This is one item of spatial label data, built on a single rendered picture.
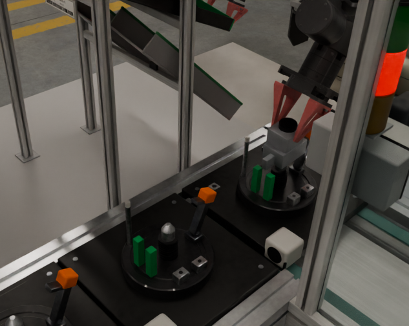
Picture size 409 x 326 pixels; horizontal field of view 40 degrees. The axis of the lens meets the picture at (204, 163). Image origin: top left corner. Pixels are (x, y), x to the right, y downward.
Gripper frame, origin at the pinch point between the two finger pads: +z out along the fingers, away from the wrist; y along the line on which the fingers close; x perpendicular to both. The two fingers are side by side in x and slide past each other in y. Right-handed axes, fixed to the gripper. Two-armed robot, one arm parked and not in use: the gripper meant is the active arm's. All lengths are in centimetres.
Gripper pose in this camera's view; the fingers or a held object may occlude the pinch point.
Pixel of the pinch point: (286, 130)
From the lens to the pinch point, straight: 93.6
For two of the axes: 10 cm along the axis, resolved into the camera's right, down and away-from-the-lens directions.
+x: 5.6, 1.1, 8.2
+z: -4.5, 8.7, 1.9
